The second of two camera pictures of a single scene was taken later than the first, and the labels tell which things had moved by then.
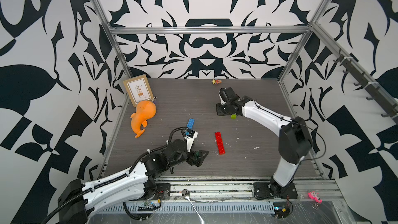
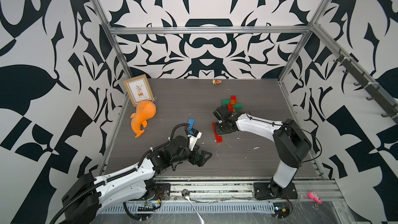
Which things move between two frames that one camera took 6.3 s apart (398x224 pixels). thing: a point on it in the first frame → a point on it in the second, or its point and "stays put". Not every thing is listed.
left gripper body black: (185, 156) stays put
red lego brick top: (218, 137) → (216, 135)
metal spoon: (186, 193) stays put
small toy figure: (215, 81) stays put
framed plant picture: (139, 89) stays put
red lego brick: (221, 149) → (218, 138)
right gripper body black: (222, 109) → (221, 122)
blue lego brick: (190, 123) stays put
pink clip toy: (314, 195) stays put
